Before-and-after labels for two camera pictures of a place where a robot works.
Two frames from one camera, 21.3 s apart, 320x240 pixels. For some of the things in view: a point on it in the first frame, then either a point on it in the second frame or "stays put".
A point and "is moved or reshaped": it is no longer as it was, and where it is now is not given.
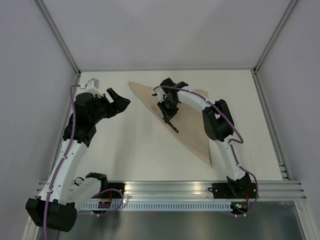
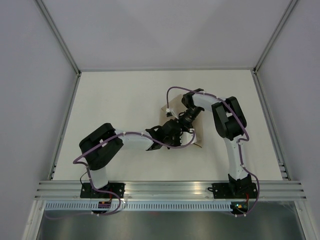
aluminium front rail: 196,190 stays put
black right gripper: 168,114 to 183,123
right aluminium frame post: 270,43 stays put
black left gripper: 119,105 to 178,134
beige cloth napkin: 188,120 is moved or reshaped
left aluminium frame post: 58,35 stays put
